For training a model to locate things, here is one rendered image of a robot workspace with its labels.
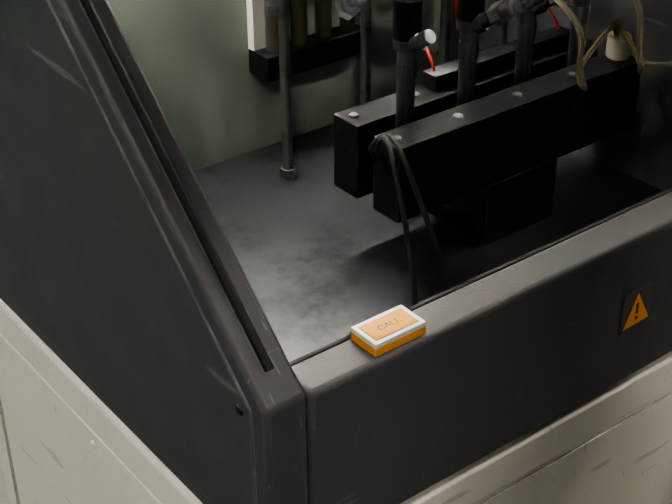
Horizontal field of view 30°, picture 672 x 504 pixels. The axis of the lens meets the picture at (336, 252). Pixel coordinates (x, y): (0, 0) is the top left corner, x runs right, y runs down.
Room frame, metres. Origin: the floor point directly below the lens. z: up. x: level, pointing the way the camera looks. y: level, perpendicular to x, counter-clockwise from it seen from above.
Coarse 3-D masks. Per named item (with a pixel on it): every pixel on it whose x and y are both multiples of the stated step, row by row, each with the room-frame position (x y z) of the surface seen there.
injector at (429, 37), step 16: (400, 0) 1.09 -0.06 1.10; (416, 0) 1.09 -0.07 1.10; (400, 16) 1.09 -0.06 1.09; (416, 16) 1.09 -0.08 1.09; (400, 32) 1.09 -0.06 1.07; (416, 32) 1.09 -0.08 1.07; (432, 32) 1.08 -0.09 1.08; (400, 48) 1.09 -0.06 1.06; (416, 48) 1.08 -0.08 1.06; (400, 64) 1.10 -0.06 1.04; (416, 64) 1.10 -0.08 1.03; (400, 80) 1.10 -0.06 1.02; (400, 96) 1.10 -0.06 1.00; (400, 112) 1.10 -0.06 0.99
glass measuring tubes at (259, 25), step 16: (256, 0) 1.32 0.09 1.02; (272, 0) 1.31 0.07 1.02; (304, 0) 1.34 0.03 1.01; (320, 0) 1.36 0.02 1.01; (256, 16) 1.32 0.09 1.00; (272, 16) 1.31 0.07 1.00; (304, 16) 1.34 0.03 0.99; (320, 16) 1.36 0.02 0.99; (336, 16) 1.39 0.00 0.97; (256, 32) 1.32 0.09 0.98; (272, 32) 1.31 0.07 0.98; (304, 32) 1.34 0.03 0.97; (320, 32) 1.36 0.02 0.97; (336, 32) 1.37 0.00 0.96; (352, 32) 1.37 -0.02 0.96; (256, 48) 1.32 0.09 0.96; (272, 48) 1.31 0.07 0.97; (304, 48) 1.33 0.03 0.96; (320, 48) 1.34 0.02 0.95; (336, 48) 1.36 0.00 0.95; (352, 48) 1.37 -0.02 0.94; (256, 64) 1.32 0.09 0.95; (272, 64) 1.30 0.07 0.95; (304, 64) 1.33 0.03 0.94; (320, 64) 1.34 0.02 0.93; (272, 80) 1.30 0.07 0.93
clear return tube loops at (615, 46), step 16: (560, 0) 1.11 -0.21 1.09; (640, 16) 1.14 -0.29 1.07; (608, 32) 1.22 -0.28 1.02; (624, 32) 1.22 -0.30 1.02; (640, 32) 1.14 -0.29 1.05; (592, 48) 1.19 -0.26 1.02; (608, 48) 1.24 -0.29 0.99; (624, 48) 1.24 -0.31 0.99; (640, 48) 1.14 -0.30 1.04; (640, 64) 1.14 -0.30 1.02; (656, 64) 1.19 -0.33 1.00; (576, 80) 1.13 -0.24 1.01
